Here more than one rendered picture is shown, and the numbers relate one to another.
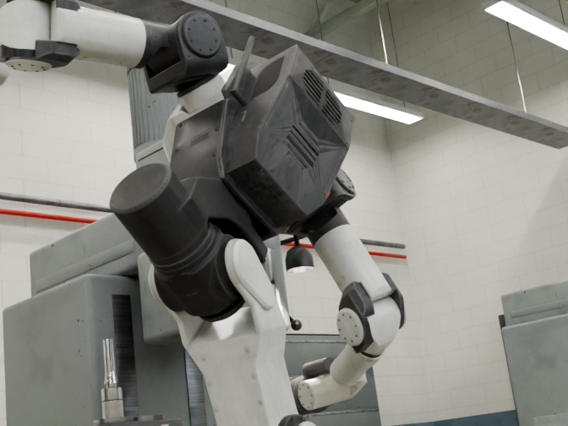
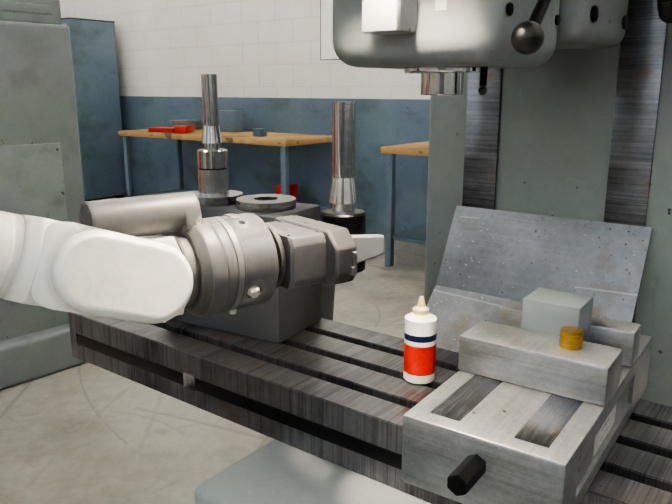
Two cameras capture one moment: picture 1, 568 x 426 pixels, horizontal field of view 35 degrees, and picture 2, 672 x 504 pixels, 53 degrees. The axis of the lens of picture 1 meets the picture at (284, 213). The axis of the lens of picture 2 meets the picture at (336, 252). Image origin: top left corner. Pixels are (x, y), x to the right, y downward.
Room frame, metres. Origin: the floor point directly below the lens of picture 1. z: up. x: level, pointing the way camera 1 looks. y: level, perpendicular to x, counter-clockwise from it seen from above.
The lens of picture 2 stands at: (2.12, -0.62, 1.29)
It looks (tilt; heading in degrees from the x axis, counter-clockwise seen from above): 14 degrees down; 83
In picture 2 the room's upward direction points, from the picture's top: straight up
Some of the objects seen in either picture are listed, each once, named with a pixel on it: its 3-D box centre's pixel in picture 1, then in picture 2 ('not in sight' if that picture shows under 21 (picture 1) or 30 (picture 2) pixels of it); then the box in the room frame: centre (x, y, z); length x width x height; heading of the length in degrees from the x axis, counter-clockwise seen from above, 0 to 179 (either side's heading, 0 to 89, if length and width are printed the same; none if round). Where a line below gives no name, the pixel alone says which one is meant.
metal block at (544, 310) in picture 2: not in sight; (556, 323); (2.44, 0.04, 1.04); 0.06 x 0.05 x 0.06; 138
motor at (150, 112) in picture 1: (163, 109); not in sight; (2.50, 0.32, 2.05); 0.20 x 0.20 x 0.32
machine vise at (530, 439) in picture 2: not in sight; (543, 382); (2.42, 0.02, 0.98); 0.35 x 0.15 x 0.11; 48
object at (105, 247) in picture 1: (125, 254); not in sight; (2.68, 0.50, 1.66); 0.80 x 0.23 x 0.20; 46
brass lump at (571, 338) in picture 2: not in sight; (571, 338); (2.43, -0.02, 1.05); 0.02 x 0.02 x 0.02
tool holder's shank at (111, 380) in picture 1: (109, 363); (210, 112); (2.05, 0.44, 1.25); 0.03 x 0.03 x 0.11
